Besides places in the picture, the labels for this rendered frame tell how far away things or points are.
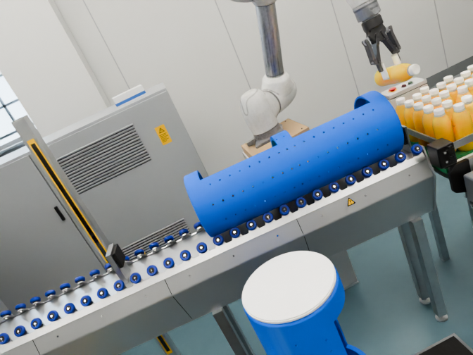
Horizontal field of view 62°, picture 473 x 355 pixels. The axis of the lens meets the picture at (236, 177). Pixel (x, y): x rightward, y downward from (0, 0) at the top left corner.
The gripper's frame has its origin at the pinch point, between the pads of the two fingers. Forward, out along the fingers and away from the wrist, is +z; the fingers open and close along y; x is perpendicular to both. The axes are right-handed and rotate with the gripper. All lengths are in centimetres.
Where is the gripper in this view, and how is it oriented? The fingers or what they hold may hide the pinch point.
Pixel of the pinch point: (390, 67)
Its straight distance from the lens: 168.5
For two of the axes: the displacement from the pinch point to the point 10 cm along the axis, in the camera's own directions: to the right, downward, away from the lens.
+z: 4.7, 8.6, 2.2
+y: 8.3, -5.1, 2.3
